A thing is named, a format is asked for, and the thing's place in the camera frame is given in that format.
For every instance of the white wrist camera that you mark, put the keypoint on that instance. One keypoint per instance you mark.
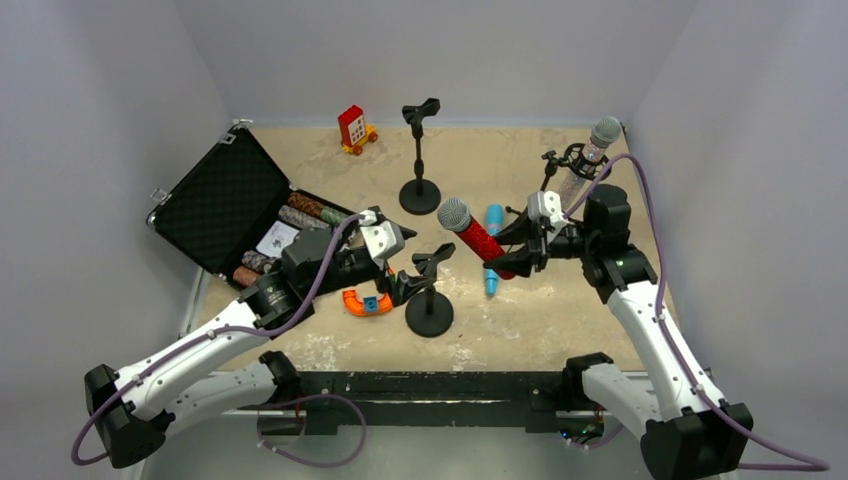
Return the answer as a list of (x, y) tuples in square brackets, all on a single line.
[(379, 245), (544, 209)]

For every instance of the black mic stand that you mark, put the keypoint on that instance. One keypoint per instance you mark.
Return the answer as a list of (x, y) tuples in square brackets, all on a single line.
[(430, 313), (419, 196)]

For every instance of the orange curved toy track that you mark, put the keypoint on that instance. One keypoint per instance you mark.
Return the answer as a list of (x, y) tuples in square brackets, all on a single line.
[(372, 305)]

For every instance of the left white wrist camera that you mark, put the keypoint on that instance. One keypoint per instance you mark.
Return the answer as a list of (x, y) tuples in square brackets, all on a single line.
[(379, 245)]

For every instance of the red glitter microphone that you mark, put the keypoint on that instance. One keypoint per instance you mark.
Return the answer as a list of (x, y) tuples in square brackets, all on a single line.
[(455, 216)]

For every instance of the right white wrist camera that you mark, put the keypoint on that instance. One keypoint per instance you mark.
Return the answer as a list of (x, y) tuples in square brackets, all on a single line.
[(544, 209)]

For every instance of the red toy block car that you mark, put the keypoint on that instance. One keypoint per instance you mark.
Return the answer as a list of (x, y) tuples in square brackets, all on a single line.
[(355, 132)]

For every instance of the black tripod shock-mount stand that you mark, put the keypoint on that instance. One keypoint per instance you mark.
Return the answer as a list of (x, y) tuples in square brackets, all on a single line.
[(563, 169)]

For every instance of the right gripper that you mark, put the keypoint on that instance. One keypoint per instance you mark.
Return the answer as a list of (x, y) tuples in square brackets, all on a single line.
[(536, 241)]

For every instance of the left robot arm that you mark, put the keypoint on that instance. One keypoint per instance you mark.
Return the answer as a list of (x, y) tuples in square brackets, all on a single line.
[(135, 408)]

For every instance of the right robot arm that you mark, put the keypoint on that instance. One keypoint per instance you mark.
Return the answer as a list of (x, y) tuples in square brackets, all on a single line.
[(680, 420)]

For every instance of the silver glitter microphone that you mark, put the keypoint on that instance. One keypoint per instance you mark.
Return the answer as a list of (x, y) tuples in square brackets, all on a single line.
[(604, 133)]

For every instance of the black base frame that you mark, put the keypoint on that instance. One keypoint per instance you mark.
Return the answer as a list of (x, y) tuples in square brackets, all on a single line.
[(535, 402)]

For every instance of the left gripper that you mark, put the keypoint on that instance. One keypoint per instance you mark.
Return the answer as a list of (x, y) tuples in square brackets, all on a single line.
[(386, 277)]

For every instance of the blue toy microphone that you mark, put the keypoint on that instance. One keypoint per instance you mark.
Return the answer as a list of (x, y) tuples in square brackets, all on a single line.
[(494, 221)]

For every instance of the black poker chip case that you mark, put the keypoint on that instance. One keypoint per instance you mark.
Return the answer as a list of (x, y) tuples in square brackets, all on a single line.
[(226, 203)]

